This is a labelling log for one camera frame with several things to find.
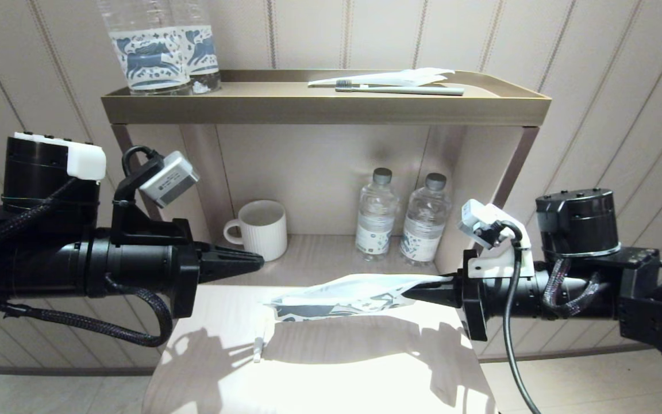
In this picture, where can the white ribbed mug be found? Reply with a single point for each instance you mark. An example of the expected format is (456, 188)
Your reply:
(265, 233)

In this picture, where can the white paper wrapper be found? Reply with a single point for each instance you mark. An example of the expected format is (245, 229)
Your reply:
(405, 77)

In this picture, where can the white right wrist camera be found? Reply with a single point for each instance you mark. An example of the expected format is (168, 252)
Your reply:
(477, 218)

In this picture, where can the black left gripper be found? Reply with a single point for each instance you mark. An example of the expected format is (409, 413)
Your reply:
(188, 287)

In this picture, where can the white right camera bracket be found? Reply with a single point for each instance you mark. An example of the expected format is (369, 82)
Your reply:
(503, 261)

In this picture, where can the black left camera bracket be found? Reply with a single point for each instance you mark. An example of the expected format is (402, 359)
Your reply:
(135, 224)

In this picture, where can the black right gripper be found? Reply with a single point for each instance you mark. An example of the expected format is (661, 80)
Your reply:
(474, 310)

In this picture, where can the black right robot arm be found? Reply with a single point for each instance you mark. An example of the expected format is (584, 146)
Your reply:
(578, 224)

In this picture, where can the small clear water bottle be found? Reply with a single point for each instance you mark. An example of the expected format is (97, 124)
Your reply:
(374, 218)
(424, 224)

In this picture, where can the small white toothpaste tube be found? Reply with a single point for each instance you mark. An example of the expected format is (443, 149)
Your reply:
(258, 348)

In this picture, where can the large horse label water bottle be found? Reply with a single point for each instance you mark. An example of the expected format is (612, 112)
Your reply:
(204, 52)
(147, 57)

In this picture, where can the blue horse print pouch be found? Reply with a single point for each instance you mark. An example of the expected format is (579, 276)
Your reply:
(342, 293)

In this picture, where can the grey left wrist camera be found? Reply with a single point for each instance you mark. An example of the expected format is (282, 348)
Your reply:
(167, 181)

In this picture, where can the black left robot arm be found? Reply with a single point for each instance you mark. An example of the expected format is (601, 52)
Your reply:
(49, 264)

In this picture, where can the brown shelf unit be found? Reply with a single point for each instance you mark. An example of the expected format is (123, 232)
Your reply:
(308, 109)

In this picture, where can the pale green toothbrush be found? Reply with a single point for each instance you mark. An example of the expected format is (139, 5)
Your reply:
(411, 90)

